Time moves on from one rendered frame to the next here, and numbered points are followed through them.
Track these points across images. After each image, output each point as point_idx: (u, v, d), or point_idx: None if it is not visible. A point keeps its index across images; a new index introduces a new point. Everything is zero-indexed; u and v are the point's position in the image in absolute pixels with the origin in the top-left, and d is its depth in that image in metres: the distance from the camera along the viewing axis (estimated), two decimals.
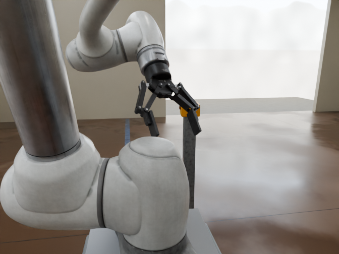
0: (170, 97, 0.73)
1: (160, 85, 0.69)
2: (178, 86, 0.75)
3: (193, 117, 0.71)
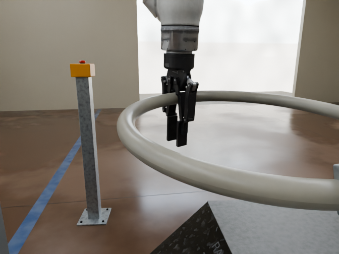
0: (185, 90, 0.62)
1: (168, 81, 0.63)
2: (189, 85, 0.58)
3: (177, 130, 0.64)
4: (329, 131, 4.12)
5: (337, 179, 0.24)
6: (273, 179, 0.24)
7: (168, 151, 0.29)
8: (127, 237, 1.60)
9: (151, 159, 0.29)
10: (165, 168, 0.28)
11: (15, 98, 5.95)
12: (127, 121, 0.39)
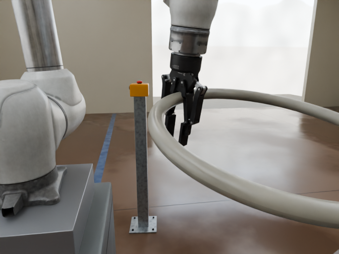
0: (190, 91, 0.62)
1: (173, 82, 0.61)
2: (198, 88, 0.58)
3: (180, 131, 0.64)
4: None
5: None
6: None
7: (242, 180, 0.30)
8: (179, 244, 1.72)
9: (225, 188, 0.30)
10: (242, 197, 0.29)
11: None
12: (170, 137, 0.38)
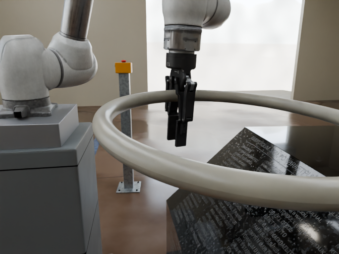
0: None
1: (170, 81, 0.63)
2: (187, 84, 0.58)
3: (176, 130, 0.64)
4: (325, 125, 4.53)
5: None
6: None
7: (214, 167, 0.23)
8: (158, 200, 2.01)
9: (192, 180, 0.22)
10: (217, 189, 0.22)
11: None
12: (118, 132, 0.30)
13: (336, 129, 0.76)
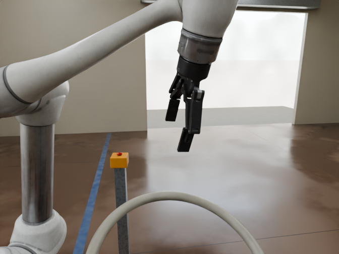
0: None
1: (178, 82, 0.60)
2: (194, 93, 0.55)
3: (181, 135, 0.60)
4: (328, 165, 4.42)
5: None
6: None
7: None
8: None
9: None
10: None
11: None
12: None
13: None
